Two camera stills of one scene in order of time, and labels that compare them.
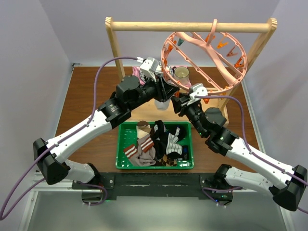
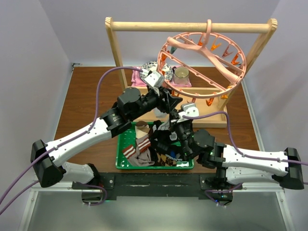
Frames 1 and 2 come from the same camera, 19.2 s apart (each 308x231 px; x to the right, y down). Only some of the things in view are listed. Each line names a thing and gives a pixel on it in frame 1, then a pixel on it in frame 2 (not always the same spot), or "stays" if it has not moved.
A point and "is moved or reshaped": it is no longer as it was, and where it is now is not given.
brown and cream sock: x=143 y=129 stays
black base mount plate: x=154 y=185 stays
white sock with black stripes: x=162 y=106 is moved or reshaped
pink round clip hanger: x=215 y=62 stays
